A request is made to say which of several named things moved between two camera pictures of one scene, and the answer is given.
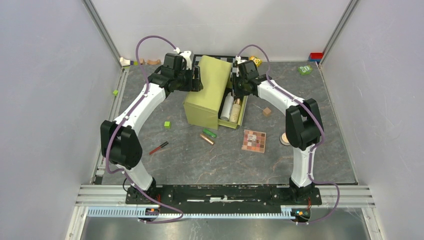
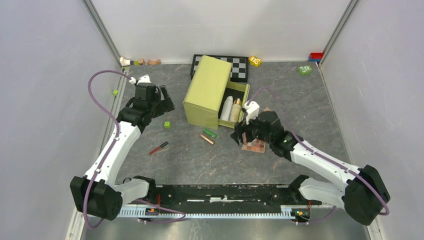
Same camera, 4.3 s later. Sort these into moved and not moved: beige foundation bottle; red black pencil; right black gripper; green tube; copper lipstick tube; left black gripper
Moved: right black gripper; left black gripper
Not moved: green tube; copper lipstick tube; red black pencil; beige foundation bottle
